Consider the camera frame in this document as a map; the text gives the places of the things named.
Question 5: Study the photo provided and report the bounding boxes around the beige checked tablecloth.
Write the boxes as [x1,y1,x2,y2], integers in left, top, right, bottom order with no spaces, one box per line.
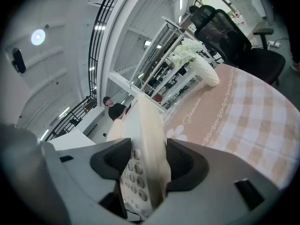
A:
[163,63,300,190]

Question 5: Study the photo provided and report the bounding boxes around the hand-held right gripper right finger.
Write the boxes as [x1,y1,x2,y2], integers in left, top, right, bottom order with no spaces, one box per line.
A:
[150,138,283,225]

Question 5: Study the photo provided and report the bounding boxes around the white flower bouquet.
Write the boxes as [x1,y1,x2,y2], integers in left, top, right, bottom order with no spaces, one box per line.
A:
[168,38,203,68]

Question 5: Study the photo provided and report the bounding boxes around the round ceiling lamp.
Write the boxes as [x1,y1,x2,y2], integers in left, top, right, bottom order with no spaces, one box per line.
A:
[30,29,46,46]

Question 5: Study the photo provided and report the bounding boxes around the black mesh office chair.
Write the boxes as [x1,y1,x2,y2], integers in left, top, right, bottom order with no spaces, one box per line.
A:
[189,5,286,86]

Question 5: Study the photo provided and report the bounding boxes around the white desk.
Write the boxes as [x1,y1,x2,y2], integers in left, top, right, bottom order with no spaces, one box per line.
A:
[49,128,97,151]

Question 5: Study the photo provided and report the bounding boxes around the black metal railing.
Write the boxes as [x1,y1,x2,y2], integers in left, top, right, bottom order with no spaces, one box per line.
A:
[87,0,128,96]
[44,95,98,142]

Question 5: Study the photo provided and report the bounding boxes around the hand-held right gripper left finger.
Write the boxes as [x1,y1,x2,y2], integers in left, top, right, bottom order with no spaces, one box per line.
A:
[43,137,133,223]

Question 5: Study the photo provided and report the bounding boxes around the cream desk telephone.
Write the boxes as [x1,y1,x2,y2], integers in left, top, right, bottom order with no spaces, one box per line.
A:
[105,93,173,221]

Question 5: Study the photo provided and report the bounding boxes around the white textured vase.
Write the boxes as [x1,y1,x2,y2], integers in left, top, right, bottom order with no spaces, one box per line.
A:
[188,54,220,88]

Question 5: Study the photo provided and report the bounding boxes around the black ceiling-mounted device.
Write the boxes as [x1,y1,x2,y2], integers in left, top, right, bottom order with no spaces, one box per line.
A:
[11,47,27,75]

